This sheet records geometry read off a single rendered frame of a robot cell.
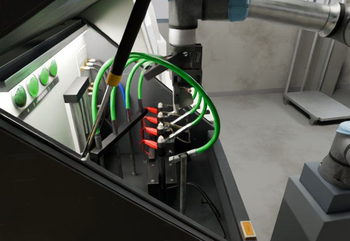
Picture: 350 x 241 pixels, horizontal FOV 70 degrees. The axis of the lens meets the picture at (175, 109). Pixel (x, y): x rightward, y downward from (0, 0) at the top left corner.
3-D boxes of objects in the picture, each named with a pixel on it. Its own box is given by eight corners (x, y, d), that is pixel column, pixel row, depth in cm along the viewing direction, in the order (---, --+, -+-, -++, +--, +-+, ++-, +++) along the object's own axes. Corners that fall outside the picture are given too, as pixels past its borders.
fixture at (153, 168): (176, 213, 91) (177, 182, 84) (149, 214, 90) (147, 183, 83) (172, 154, 121) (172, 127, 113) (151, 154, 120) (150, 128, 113)
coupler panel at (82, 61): (98, 130, 99) (85, 53, 84) (89, 131, 98) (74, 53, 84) (104, 114, 110) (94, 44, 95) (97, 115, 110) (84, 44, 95)
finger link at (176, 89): (179, 106, 70) (179, 76, 66) (174, 106, 70) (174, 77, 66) (178, 99, 75) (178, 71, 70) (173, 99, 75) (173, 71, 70)
